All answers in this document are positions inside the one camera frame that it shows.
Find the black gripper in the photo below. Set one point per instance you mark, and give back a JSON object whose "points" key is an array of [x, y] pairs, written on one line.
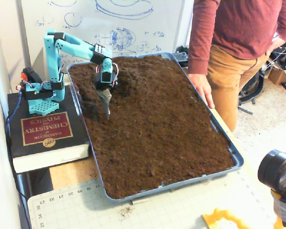
{"points": [[106, 97]]}

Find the blue tray of soil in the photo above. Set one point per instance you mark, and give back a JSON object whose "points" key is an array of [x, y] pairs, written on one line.
{"points": [[157, 131]]}

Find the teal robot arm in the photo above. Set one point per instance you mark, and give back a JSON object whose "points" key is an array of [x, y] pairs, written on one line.
{"points": [[71, 45]]}

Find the person's right forearm red sleeve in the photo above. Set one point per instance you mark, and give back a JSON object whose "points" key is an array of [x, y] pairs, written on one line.
{"points": [[198, 57]]}

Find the person's left forearm red sleeve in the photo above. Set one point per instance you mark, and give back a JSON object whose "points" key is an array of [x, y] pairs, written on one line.
{"points": [[284, 23]]}

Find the person's right hand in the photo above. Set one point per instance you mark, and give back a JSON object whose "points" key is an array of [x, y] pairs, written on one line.
{"points": [[202, 87]]}

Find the person's left hand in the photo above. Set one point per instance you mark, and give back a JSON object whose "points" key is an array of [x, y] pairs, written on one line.
{"points": [[276, 44]]}

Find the black chemistry handbook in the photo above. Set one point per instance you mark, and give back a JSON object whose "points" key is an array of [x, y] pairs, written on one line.
{"points": [[47, 128]]}

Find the whiteboard with blue drawings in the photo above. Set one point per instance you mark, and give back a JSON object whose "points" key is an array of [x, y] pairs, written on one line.
{"points": [[133, 26]]}

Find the blue mesh basket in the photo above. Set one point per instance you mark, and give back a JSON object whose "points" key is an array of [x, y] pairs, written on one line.
{"points": [[181, 56]]}

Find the metal rod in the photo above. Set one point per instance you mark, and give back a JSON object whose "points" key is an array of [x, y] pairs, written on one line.
{"points": [[140, 201]]}

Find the grey-green cutting mat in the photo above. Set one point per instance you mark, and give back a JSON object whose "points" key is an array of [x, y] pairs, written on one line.
{"points": [[157, 214]]}

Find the blue plastic tray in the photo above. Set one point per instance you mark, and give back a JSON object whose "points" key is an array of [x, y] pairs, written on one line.
{"points": [[238, 162]]}

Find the black backpack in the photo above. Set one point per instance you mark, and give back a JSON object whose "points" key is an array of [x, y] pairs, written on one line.
{"points": [[251, 89]]}

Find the person in red shirt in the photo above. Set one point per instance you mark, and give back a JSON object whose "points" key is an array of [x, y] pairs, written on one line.
{"points": [[238, 28]]}

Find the yellow plastic object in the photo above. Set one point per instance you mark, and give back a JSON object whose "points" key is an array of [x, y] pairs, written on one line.
{"points": [[212, 218]]}

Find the black camera lens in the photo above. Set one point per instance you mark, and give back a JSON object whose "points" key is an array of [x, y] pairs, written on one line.
{"points": [[275, 170]]}

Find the grey taped camera stand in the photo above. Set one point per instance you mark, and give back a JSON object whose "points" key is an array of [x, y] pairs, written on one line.
{"points": [[284, 210]]}

